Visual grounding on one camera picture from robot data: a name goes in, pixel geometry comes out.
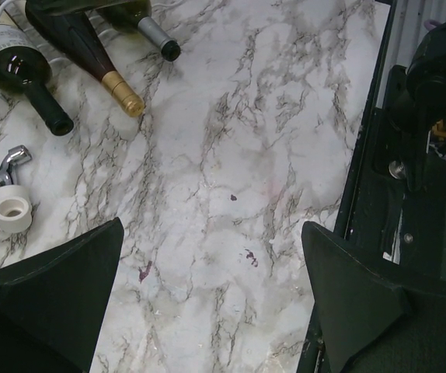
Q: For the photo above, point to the chrome white bottle stopper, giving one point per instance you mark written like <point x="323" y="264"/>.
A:
<point x="15" y="204"/>

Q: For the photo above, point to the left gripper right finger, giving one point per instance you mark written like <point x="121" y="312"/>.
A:
<point x="375" y="316"/>

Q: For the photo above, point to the red wine bottle gold foil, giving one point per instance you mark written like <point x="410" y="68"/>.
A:
<point x="75" y="37"/>

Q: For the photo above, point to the green bottle silver foil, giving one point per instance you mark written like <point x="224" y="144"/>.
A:
<point x="136" y="17"/>

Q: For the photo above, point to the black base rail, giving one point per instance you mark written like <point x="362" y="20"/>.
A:
<point x="377" y="212"/>

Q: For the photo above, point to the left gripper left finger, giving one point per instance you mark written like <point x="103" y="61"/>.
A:
<point x="52" y="305"/>

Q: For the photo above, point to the dark bottle bottom left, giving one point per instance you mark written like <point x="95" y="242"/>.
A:
<point x="25" y="71"/>

